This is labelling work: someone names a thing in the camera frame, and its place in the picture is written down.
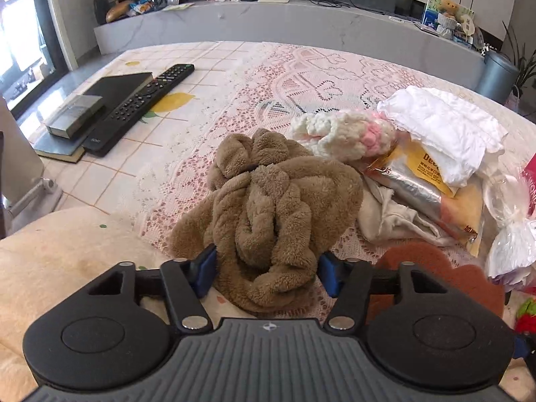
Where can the marble television cabinet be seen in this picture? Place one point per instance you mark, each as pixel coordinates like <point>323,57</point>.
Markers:
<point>251,25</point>

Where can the beige cloth bag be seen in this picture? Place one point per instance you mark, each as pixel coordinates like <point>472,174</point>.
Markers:
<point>389,217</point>

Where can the golden oval ornament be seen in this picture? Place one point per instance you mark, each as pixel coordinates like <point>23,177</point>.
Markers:
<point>117,11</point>

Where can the teddy bear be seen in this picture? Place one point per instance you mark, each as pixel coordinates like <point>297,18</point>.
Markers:
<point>447,19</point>

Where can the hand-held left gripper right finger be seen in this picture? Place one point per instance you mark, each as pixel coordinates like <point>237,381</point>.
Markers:
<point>331,272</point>

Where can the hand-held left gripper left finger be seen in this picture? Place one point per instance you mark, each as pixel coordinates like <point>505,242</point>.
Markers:
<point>205,274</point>

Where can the small grey box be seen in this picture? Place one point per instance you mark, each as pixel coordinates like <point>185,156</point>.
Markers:
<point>73,115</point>

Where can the red box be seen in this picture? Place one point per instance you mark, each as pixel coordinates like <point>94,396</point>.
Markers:
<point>529,178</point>

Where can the black book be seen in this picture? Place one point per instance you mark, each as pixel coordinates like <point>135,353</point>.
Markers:
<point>113,88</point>

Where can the potted plant with long leaves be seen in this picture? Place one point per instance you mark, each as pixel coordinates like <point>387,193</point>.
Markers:
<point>523,67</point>

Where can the white stand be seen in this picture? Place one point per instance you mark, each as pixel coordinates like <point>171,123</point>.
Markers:
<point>21,167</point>

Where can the grey trash can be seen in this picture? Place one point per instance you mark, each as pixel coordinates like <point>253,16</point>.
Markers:
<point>496,77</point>

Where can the blue green picture card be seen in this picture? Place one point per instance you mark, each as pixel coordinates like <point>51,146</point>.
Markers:
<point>431,8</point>

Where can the lemon print tablecloth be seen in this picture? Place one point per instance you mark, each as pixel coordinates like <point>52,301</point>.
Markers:
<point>100,176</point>

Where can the black remote control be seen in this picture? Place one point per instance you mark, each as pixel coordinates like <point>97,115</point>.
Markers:
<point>138,104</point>

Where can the red green plush toy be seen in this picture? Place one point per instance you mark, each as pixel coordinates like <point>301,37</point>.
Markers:
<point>526,316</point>

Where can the orange snack packet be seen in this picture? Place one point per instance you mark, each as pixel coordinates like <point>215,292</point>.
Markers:
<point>418,184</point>

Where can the dark window frame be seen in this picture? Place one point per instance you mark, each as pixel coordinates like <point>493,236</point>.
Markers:
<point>46,29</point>

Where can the white pink knitted item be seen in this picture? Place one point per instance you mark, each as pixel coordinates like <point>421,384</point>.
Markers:
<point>335,132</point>

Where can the blue snack packet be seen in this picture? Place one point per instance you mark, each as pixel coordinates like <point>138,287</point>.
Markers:
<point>140,7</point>

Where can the clear plastic bag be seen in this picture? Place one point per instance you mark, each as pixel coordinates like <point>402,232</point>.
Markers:
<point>511,243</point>

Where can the cream dotted fleece cloth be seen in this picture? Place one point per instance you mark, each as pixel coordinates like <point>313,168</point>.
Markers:
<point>523,379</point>
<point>50,259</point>

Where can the brown scouring pad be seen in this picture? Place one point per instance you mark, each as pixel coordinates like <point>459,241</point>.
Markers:
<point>460,276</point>

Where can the brown fleece towel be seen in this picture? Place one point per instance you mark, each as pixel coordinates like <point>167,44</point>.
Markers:
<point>272,209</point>

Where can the sheet of paper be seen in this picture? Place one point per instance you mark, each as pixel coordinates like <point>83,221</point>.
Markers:
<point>178,6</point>

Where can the white cloth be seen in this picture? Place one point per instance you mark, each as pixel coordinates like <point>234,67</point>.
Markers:
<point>439,125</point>

